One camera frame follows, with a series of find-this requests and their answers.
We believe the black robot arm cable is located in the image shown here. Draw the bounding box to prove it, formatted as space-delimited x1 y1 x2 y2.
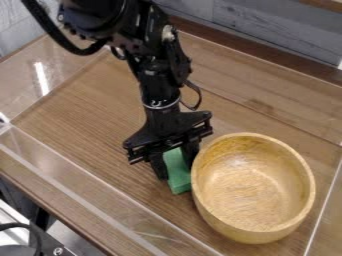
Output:
21 0 113 57

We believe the green rectangular block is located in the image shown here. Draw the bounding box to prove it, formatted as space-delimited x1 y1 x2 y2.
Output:
164 148 192 195

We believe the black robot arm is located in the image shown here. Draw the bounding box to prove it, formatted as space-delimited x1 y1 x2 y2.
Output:
59 0 213 180

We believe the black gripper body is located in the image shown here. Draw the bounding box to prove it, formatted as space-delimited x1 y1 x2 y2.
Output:
123 106 213 164

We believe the brown wooden bowl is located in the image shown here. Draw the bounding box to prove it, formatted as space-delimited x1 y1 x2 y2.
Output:
192 132 317 244

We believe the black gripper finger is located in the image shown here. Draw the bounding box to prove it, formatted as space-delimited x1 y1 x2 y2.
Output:
182 138 200 167
150 153 169 180

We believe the clear acrylic tray wall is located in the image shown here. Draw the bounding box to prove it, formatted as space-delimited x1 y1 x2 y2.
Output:
0 34 342 256

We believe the black cable bottom left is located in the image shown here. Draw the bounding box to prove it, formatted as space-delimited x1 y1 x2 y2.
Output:
0 222 46 256

